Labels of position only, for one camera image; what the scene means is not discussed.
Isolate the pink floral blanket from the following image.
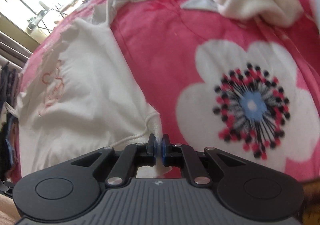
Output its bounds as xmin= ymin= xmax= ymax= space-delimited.
xmin=20 ymin=0 xmax=319 ymax=181

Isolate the folding table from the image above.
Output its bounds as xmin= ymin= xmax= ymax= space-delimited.
xmin=27 ymin=1 xmax=68 ymax=34

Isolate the white sweatshirt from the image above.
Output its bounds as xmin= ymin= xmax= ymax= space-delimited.
xmin=17 ymin=0 xmax=163 ymax=176

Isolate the stack of folded clothes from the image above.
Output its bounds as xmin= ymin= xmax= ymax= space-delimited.
xmin=1 ymin=62 xmax=21 ymax=198

